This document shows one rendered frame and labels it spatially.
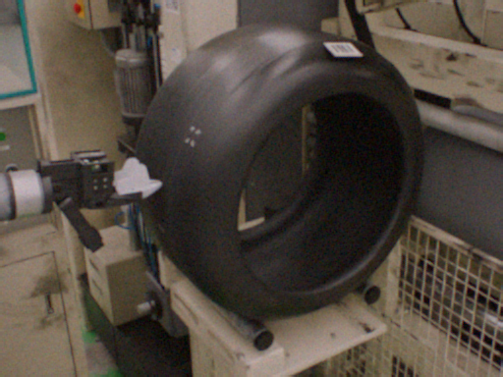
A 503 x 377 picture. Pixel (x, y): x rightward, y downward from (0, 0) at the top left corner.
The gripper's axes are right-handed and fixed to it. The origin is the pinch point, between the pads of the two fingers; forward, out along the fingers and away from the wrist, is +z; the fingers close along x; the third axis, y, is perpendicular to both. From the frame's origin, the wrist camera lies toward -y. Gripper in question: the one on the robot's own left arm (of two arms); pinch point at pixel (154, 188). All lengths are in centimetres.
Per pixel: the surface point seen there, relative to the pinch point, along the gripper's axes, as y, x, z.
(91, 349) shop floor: -119, 124, 27
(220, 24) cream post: 24.9, 25.9, 26.2
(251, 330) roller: -30.0, -7.6, 17.5
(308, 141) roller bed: -8, 37, 62
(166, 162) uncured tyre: 4.9, -0.9, 1.7
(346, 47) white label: 25.5, -10.0, 31.5
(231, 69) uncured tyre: 21.2, -3.3, 12.4
